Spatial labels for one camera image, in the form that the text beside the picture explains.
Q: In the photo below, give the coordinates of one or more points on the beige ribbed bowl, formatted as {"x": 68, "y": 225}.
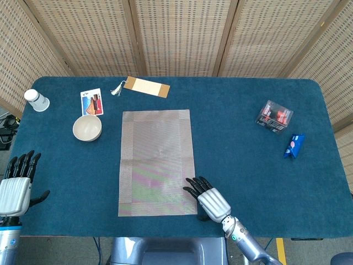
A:
{"x": 86, "y": 128}

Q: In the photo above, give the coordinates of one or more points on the woven wooden folding screen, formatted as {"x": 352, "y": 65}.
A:
{"x": 179, "y": 36}

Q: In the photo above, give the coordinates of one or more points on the blue snack packet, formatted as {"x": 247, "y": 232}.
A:
{"x": 293, "y": 146}

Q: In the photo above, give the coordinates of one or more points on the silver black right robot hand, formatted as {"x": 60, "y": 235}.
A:
{"x": 213, "y": 203}

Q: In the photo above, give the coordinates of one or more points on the silver woven placemat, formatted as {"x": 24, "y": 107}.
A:
{"x": 157, "y": 151}

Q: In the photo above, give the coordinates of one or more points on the clear box of black-red clips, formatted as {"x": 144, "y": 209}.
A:
{"x": 274, "y": 117}

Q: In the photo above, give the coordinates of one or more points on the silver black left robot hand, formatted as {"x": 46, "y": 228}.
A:
{"x": 13, "y": 193}

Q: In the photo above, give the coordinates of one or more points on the brown cream bookmark with tassel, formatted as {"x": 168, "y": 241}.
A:
{"x": 146, "y": 87}

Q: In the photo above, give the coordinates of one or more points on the white paper cup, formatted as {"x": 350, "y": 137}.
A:
{"x": 38, "y": 101}

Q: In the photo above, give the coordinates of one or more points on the blue-grey robot torso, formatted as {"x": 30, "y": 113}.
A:
{"x": 165, "y": 251}

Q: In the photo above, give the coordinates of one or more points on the colourful picture card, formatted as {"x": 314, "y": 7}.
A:
{"x": 91, "y": 102}

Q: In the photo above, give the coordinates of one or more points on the black equipment on floor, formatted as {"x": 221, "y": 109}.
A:
{"x": 9, "y": 122}

